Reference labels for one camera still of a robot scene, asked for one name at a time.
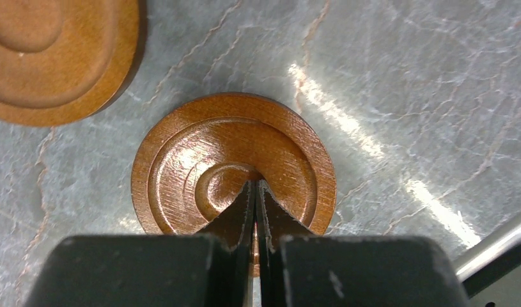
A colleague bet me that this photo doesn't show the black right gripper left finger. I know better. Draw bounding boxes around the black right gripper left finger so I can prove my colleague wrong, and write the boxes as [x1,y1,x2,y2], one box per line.
[26,181,256,306]

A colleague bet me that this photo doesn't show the brown wooden ridged coaster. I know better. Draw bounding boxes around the brown wooden ridged coaster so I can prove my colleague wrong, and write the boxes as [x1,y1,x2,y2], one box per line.
[0,1,146,127]
[131,93,337,235]

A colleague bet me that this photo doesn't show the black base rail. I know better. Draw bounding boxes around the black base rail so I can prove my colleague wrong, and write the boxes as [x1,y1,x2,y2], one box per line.
[455,216,521,306]

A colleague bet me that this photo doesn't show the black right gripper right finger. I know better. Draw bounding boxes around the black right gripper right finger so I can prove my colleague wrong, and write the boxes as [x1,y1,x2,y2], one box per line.
[256,180,469,306]

